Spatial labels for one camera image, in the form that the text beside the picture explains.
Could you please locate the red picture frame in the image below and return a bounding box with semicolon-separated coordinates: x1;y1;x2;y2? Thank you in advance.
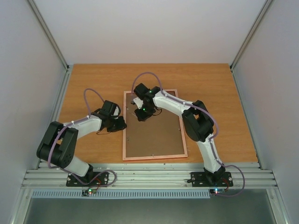
122;88;188;161

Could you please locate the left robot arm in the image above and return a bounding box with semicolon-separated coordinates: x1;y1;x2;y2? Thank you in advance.
36;100;127;185

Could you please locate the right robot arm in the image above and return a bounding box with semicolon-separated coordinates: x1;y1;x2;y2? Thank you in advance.
132;83;226;186

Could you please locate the left controller board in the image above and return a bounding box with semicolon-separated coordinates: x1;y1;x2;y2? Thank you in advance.
81;189;97;196

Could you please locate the controller board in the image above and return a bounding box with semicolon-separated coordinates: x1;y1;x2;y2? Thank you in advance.
81;189;97;196
210;188;228;195

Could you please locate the right controller board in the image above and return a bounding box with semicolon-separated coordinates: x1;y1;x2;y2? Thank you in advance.
210;188;228;195

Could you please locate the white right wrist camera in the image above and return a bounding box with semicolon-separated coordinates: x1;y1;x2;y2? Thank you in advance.
131;97;143;109

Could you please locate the brown frame backing board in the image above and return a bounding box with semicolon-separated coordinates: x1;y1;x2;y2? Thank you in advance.
125;91;185;158

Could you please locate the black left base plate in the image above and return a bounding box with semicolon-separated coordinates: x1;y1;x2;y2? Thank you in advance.
66;172;109;187

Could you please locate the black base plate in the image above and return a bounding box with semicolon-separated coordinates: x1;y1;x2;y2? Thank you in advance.
187;172;234;187
66;172;109;187

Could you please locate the aluminium front rail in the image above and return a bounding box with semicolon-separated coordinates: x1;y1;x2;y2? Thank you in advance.
21;162;278;189

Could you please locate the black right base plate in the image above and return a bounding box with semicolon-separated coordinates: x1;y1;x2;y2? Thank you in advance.
187;172;234;187

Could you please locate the slotted grey cable duct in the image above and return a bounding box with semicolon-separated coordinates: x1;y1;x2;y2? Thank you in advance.
31;189;210;199

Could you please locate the left aluminium corner post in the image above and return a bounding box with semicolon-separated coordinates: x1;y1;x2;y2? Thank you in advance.
26;0;69;71

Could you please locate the aluminium corner post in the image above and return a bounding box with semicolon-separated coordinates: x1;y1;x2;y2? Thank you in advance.
229;0;274;70
26;0;69;71

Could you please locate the right aluminium corner post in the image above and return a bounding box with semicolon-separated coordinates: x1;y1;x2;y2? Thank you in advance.
229;0;274;70

